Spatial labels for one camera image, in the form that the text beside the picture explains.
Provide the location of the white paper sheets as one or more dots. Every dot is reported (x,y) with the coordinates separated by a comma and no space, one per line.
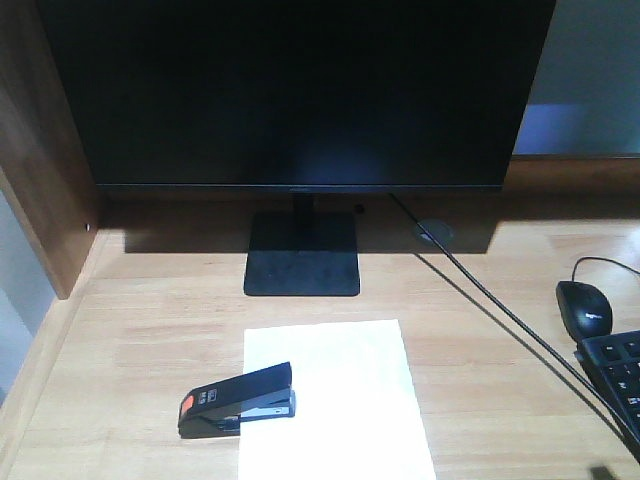
(356,415)

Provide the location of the black stapler with orange button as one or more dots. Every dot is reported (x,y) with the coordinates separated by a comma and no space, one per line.
(219,409)

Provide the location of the black computer monitor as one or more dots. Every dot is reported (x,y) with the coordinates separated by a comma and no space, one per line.
(301,97)

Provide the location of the black computer mouse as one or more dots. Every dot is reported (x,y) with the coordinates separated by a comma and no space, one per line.
(584,309)

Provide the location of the black keyboard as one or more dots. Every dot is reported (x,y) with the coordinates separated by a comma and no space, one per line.
(611,363)

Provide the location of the grey desk cable grommet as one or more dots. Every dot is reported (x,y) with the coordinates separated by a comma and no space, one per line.
(428,230)

